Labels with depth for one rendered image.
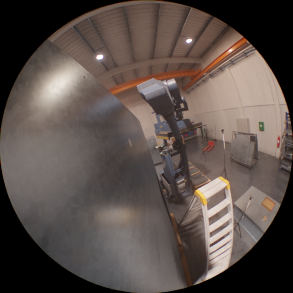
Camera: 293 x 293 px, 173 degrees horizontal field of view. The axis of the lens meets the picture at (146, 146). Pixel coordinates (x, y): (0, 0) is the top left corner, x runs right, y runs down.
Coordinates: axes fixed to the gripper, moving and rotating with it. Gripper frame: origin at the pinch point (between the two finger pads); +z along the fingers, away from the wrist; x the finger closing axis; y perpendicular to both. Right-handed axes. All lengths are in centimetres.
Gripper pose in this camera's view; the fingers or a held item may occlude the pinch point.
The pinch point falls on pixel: (162, 150)
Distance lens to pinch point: 178.8
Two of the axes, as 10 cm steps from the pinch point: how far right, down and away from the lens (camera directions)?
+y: -2.9, -8.2, -5.0
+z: -9.5, 3.0, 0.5
